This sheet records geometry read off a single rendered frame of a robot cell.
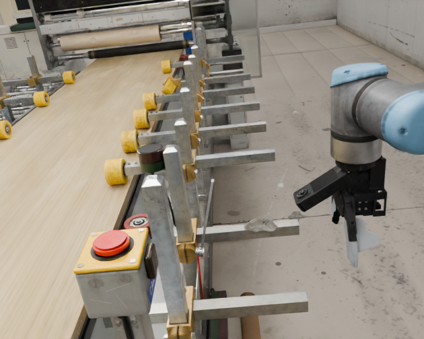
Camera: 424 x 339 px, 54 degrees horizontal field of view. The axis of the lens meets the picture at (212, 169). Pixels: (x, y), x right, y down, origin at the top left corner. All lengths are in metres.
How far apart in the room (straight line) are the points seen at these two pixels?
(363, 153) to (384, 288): 1.54
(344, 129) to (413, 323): 1.47
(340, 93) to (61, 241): 0.77
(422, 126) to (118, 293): 0.45
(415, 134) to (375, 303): 1.59
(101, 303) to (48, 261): 0.61
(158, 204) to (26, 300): 0.40
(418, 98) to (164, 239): 0.47
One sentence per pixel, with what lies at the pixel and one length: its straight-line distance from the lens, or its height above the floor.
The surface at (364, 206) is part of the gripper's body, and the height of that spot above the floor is 1.04.
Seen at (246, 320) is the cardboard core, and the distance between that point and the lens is 1.96.
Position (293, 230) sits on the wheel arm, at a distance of 1.12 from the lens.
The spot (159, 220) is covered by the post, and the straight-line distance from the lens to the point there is 0.75.
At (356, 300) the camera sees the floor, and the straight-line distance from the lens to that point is 2.18.
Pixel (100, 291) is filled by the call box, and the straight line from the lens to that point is 0.48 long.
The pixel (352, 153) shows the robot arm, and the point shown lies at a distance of 0.78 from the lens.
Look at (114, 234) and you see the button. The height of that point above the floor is 1.23.
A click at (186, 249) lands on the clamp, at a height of 0.87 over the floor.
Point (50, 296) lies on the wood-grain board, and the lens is 0.99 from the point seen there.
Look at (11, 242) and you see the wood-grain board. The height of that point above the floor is 0.90.
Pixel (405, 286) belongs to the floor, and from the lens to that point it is 2.30.
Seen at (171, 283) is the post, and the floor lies 0.96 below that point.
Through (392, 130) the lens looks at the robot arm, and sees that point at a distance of 0.65.
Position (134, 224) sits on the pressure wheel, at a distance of 1.12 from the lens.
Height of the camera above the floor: 1.49
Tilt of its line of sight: 26 degrees down
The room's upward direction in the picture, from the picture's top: 7 degrees counter-clockwise
